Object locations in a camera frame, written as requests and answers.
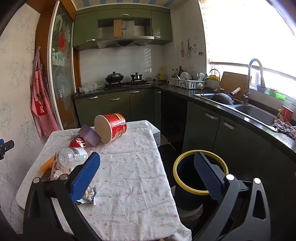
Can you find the green wall cabinets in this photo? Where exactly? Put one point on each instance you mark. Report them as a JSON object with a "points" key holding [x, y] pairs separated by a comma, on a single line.
{"points": [[85, 30]]}

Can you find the window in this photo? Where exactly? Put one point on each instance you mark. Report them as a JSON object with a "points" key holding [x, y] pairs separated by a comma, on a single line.
{"points": [[242, 30]]}

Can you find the steel range hood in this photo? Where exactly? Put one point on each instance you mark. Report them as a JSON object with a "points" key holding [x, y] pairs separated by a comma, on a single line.
{"points": [[124, 39]]}

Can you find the cardboard sheet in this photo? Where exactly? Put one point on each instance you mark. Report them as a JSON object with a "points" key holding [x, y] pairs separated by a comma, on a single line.
{"points": [[117, 27]]}

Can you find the white pink snack wrapper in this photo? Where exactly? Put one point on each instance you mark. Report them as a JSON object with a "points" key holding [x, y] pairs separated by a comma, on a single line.
{"points": [[56, 171]]}

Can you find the red snack packet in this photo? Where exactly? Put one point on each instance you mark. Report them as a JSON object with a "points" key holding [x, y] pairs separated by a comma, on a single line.
{"points": [[77, 141]]}

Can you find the red instant noodle cup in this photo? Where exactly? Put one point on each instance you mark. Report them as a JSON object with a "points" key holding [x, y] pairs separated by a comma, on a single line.
{"points": [[115, 129]]}

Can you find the pot lid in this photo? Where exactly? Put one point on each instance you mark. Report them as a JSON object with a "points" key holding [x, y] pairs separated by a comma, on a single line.
{"points": [[153, 81]]}

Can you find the purple bowl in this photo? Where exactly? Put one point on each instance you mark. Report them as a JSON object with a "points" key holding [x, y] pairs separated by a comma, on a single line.
{"points": [[261, 88]]}

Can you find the black wok with lid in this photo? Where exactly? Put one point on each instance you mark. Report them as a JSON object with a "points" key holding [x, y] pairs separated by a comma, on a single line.
{"points": [[114, 77]]}

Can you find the red paper cup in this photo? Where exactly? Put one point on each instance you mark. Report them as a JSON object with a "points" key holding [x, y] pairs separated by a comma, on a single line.
{"points": [[287, 113]]}

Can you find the small thin faucet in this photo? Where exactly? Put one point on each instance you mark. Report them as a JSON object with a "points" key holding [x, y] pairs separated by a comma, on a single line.
{"points": [[218, 78]]}

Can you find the stack of white plates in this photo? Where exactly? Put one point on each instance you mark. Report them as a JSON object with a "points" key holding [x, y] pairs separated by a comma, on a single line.
{"points": [[186, 76]]}

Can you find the black gas stove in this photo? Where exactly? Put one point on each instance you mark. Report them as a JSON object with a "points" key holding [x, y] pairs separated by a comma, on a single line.
{"points": [[129, 83]]}

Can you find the purple cardboard box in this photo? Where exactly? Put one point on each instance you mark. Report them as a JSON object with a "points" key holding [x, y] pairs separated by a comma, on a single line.
{"points": [[89, 136]]}

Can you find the steel kitchen sink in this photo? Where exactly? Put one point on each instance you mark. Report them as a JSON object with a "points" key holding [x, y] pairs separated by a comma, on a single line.
{"points": [[256, 113]]}

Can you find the green plastic item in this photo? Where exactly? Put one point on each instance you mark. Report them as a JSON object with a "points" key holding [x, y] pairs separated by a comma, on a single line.
{"points": [[277, 95]]}

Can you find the tall steel faucet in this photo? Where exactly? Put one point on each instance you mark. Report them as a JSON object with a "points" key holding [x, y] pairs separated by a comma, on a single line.
{"points": [[248, 76]]}

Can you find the group of condiment bottles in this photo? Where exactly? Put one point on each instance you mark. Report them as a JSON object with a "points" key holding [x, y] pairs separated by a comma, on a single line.
{"points": [[177, 73]]}

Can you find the white mug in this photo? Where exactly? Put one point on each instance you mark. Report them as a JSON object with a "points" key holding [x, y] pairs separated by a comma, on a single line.
{"points": [[170, 82]]}

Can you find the small wall poster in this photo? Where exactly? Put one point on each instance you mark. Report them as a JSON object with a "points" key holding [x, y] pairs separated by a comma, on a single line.
{"points": [[182, 52]]}

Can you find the white floral tablecloth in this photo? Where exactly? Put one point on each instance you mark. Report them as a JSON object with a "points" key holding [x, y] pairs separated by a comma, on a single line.
{"points": [[129, 176]]}

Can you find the white plastic bag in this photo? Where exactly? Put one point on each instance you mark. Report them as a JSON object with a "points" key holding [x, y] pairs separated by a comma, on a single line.
{"points": [[91, 87]]}

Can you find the green base cabinets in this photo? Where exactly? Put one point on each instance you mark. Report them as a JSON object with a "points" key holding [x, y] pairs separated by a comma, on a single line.
{"points": [[115, 104]]}

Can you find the yellow container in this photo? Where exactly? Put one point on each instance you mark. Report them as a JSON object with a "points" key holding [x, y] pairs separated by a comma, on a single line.
{"points": [[214, 77]]}

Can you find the silver wrapper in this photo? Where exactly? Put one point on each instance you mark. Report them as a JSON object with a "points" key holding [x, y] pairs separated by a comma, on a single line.
{"points": [[91, 194]]}

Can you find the white dish rack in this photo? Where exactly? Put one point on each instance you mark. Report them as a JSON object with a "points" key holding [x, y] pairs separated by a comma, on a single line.
{"points": [[187, 83]]}

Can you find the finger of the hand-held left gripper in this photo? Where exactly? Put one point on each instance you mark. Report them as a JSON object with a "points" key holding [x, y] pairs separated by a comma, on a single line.
{"points": [[8, 144]]}

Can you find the orange ribbed packet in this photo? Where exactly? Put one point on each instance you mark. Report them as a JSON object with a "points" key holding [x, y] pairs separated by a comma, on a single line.
{"points": [[47, 165]]}

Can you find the clear plastic bottle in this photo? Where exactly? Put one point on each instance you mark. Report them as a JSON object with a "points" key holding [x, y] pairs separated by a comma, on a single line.
{"points": [[74, 155]]}

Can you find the yellow oil bottle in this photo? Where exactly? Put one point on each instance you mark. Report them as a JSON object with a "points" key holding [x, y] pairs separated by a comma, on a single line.
{"points": [[163, 73]]}

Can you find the brown net rag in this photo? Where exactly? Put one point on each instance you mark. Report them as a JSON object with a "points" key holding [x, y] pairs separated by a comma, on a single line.
{"points": [[285, 129]]}

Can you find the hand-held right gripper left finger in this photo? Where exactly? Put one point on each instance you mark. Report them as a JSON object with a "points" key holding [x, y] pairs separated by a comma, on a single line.
{"points": [[85, 176]]}

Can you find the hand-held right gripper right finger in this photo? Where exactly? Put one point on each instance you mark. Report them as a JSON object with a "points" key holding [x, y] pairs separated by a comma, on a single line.
{"points": [[208, 176]]}

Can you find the dark bin with yellow rim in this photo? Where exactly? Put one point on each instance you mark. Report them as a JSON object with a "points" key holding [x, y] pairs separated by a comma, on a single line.
{"points": [[185, 197]]}

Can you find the wooden cutting board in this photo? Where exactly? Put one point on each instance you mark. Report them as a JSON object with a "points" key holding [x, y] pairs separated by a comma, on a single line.
{"points": [[231, 81]]}

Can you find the black kitchen countertop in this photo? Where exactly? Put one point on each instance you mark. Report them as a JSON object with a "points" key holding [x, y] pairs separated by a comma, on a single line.
{"points": [[180, 91]]}

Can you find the red checked apron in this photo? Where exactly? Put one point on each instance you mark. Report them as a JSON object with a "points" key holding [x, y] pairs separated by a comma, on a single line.
{"points": [[42, 109]]}

